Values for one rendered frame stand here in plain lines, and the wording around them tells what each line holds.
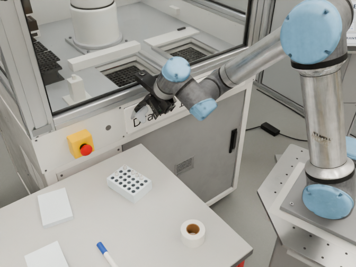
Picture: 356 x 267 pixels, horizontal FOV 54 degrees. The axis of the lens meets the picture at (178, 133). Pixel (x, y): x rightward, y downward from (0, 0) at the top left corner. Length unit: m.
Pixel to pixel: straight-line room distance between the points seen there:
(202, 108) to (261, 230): 1.19
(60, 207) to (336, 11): 0.90
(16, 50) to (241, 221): 1.51
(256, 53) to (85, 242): 0.71
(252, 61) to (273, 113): 1.94
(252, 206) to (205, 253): 1.17
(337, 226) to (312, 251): 0.12
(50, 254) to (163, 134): 0.68
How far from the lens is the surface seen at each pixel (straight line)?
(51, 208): 1.16
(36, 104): 1.10
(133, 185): 1.15
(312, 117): 0.86
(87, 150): 1.16
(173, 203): 1.13
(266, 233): 2.05
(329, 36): 0.75
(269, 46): 0.97
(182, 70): 0.99
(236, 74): 1.04
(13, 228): 1.17
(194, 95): 0.99
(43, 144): 1.18
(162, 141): 1.47
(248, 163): 2.42
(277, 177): 1.25
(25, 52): 1.03
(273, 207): 1.16
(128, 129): 1.29
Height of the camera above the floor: 1.62
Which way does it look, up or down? 38 degrees down
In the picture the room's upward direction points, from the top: straight up
